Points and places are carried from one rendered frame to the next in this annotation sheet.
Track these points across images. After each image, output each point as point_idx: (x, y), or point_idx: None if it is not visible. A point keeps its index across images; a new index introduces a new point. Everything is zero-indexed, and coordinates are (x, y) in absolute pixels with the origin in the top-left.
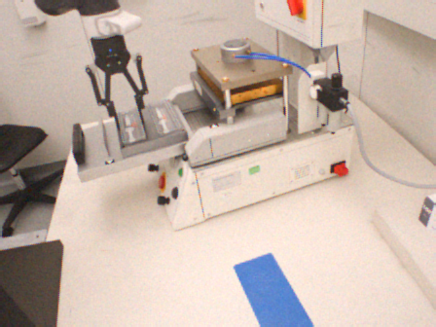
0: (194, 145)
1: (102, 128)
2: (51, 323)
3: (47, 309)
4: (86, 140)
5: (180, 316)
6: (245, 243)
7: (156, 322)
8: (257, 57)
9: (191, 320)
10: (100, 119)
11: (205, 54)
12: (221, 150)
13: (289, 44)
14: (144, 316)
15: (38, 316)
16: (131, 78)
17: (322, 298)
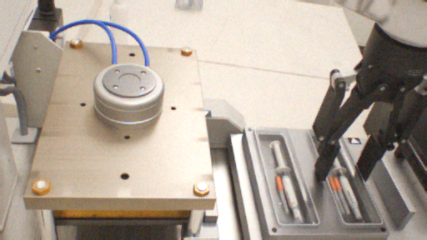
0: (237, 113)
1: (387, 171)
2: (371, 128)
3: (378, 127)
4: (420, 207)
5: (260, 116)
6: None
7: (280, 118)
8: (127, 28)
9: (252, 111)
10: (405, 200)
11: (185, 148)
12: None
13: None
14: (291, 124)
15: (378, 107)
16: (345, 102)
17: None
